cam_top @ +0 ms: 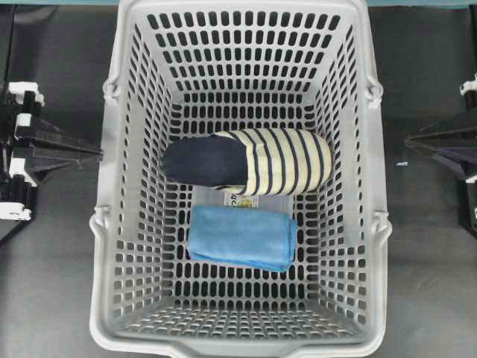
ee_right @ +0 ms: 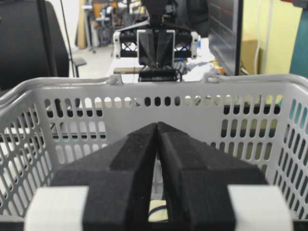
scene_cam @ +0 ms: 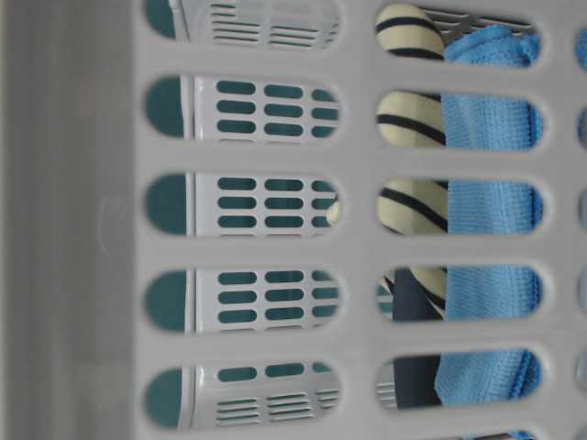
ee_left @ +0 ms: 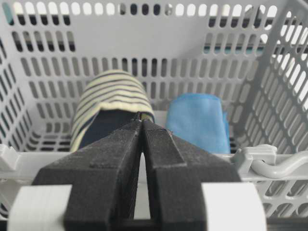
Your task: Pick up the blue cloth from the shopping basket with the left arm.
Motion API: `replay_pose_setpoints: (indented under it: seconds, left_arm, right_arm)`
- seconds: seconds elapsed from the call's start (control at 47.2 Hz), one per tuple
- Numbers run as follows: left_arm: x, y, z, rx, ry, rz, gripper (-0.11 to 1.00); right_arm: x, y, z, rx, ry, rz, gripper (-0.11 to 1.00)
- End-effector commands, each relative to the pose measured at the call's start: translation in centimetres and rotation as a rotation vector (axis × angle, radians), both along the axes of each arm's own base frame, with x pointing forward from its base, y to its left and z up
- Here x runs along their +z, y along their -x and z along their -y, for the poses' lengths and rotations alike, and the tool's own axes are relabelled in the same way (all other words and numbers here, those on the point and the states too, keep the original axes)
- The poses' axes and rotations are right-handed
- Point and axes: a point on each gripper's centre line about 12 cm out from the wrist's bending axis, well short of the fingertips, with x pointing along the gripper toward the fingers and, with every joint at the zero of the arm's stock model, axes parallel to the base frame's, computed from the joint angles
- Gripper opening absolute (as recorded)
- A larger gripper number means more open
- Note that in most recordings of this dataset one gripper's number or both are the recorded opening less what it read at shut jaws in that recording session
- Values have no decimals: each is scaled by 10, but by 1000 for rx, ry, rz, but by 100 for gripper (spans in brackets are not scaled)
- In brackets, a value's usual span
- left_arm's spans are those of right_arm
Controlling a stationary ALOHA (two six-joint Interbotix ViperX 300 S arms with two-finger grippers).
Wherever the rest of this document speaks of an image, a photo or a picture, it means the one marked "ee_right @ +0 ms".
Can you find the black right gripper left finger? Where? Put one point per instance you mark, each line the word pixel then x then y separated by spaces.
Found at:
pixel 107 190

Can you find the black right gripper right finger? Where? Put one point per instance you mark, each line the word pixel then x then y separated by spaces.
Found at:
pixel 214 191

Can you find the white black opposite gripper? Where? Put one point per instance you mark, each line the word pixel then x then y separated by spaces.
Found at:
pixel 156 44

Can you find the cream cloth in basket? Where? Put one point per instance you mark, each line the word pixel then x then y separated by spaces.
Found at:
pixel 158 211

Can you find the grey plastic shopping basket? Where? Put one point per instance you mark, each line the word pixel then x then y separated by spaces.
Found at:
pixel 48 122

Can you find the dark computer monitor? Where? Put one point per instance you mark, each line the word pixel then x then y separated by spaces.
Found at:
pixel 225 33

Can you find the brown cardboard box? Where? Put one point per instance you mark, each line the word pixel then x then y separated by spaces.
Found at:
pixel 248 53

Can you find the black office chair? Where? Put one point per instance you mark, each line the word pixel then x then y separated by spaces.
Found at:
pixel 22 49

